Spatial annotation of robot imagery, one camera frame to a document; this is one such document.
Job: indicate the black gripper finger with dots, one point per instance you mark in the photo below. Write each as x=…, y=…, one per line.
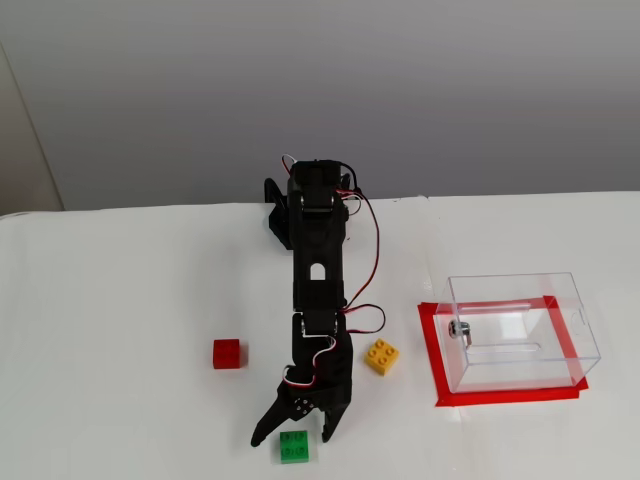
x=335, y=417
x=285, y=407

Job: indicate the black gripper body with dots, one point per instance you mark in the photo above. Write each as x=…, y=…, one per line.
x=324, y=395

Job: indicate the green lego brick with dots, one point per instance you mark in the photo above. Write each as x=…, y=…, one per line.
x=297, y=450

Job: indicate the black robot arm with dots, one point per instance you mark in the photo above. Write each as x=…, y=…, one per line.
x=317, y=240

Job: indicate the black robot base clamp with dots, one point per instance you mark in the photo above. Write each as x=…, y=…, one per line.
x=276, y=220

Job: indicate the yellow lego brick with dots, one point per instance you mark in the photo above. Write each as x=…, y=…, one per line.
x=381, y=356

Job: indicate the red lego brick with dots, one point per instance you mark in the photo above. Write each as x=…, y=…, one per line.
x=227, y=354

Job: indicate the metal box lock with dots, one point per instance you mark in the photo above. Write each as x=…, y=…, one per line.
x=459, y=329

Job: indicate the transparent plastic box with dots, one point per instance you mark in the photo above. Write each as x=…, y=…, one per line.
x=520, y=340

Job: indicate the red tape frame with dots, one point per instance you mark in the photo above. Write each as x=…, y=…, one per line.
x=430, y=345

